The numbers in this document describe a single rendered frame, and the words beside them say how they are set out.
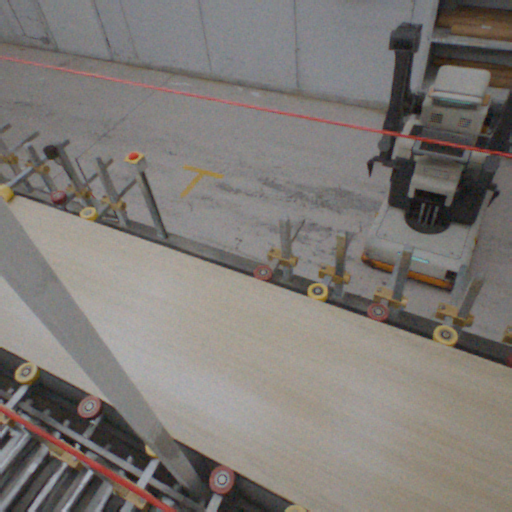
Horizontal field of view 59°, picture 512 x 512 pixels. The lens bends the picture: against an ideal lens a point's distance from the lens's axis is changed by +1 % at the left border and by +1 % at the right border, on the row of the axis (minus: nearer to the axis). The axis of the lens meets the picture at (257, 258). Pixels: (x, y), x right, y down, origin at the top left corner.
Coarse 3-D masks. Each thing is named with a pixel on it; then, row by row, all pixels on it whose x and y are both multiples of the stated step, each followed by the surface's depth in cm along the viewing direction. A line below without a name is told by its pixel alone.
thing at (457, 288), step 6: (462, 264) 191; (462, 270) 189; (462, 276) 187; (456, 282) 186; (462, 282) 185; (456, 288) 184; (456, 294) 182; (450, 300) 181; (456, 300) 180; (456, 306) 178; (450, 318) 175; (444, 324) 174; (450, 324) 173
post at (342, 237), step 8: (344, 232) 172; (344, 240) 173; (336, 248) 178; (344, 248) 177; (336, 256) 182; (344, 256) 181; (336, 264) 186; (344, 264) 186; (336, 272) 190; (344, 272) 191; (336, 288) 198
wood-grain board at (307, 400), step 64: (64, 256) 209; (128, 256) 205; (192, 256) 201; (0, 320) 188; (128, 320) 182; (192, 320) 179; (256, 320) 176; (320, 320) 173; (192, 384) 161; (256, 384) 159; (320, 384) 157; (384, 384) 155; (448, 384) 152; (192, 448) 148; (256, 448) 145; (320, 448) 143; (384, 448) 141; (448, 448) 139
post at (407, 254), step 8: (408, 248) 161; (408, 256) 163; (400, 264) 168; (408, 264) 166; (400, 272) 171; (400, 280) 175; (400, 288) 178; (392, 296) 184; (400, 296) 182; (392, 312) 192
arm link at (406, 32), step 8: (400, 24) 172; (408, 24) 172; (416, 24) 172; (400, 32) 168; (408, 32) 167; (416, 32) 166; (400, 40) 169; (408, 40) 167; (408, 64) 183; (408, 72) 186; (408, 80) 190; (408, 88) 194; (408, 96) 197; (408, 104) 200; (408, 112) 201
